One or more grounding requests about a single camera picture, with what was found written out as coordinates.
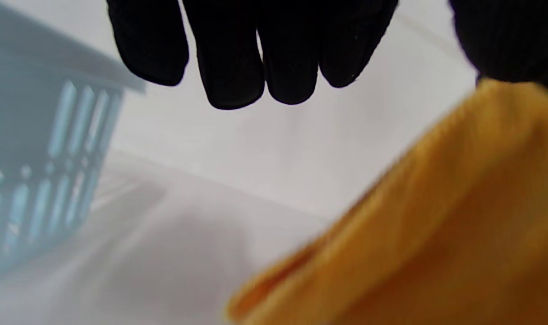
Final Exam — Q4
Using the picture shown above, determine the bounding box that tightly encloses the person's left hand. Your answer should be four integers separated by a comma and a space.
106, 0, 548, 111

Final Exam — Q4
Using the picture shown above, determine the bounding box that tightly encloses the orange cloth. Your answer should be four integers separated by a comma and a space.
226, 79, 548, 325

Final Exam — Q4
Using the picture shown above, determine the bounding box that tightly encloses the light blue plastic basket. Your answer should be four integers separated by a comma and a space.
0, 0, 147, 286

